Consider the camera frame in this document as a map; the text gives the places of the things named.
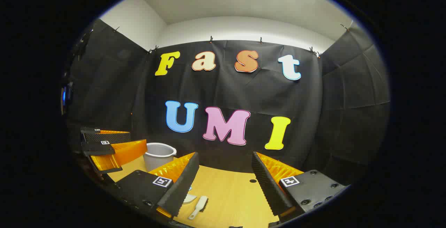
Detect white ribbed garbage bin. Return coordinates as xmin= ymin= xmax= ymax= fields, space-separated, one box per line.
xmin=143 ymin=142 xmax=177 ymax=172

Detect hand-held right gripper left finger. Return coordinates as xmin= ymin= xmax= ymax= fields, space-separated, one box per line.
xmin=115 ymin=151 xmax=200 ymax=219

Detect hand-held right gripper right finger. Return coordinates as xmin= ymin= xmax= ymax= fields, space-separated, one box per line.
xmin=251 ymin=151 xmax=350 ymax=222

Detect small white broom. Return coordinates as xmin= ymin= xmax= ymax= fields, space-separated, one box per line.
xmin=188 ymin=196 xmax=209 ymax=220

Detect wooden desktop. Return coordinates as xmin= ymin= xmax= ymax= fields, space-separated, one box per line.
xmin=107 ymin=155 xmax=307 ymax=228

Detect black device with blue light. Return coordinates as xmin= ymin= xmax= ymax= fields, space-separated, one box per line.
xmin=61 ymin=81 xmax=75 ymax=116

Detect light grey dustpan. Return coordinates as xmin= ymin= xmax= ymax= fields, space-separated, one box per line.
xmin=182 ymin=186 xmax=198 ymax=205

